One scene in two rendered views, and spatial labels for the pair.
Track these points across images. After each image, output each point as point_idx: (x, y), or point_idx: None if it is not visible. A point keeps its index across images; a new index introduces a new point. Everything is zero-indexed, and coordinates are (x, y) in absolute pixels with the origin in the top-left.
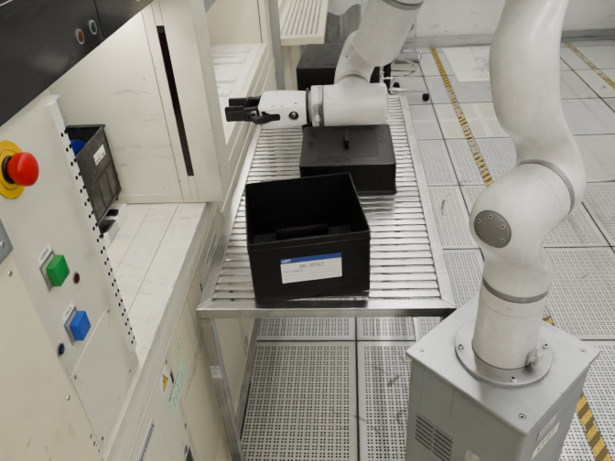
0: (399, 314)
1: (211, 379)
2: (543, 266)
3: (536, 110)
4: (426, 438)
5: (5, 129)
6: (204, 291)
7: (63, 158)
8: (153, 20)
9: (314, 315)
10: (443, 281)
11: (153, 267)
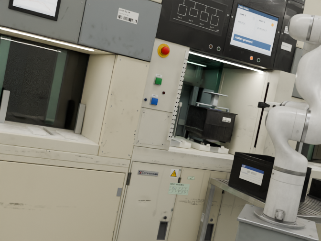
0: None
1: None
2: (283, 146)
3: (300, 79)
4: None
5: (168, 43)
6: (219, 178)
7: (182, 65)
8: (267, 80)
9: (240, 196)
10: (303, 214)
11: (208, 154)
